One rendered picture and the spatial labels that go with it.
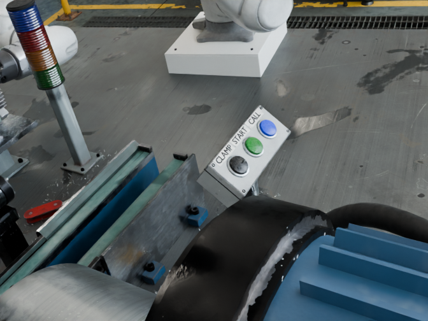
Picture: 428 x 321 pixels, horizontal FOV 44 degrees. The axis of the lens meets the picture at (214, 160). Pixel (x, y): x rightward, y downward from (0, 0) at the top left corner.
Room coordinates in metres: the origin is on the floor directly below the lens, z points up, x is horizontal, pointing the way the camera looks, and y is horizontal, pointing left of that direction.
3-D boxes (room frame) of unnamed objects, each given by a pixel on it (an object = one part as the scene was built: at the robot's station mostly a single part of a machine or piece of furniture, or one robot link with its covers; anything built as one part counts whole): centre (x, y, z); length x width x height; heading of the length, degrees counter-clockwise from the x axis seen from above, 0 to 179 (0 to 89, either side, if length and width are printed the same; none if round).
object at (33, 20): (1.09, 0.33, 1.19); 0.06 x 0.06 x 0.04
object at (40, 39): (1.09, 0.33, 1.14); 0.06 x 0.06 x 0.04
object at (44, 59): (1.09, 0.33, 1.10); 0.06 x 0.06 x 0.04
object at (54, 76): (1.09, 0.33, 1.05); 0.06 x 0.06 x 0.04
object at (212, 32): (1.56, -0.12, 0.90); 0.22 x 0.18 x 0.06; 63
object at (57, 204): (0.92, 0.39, 0.81); 0.09 x 0.03 x 0.02; 104
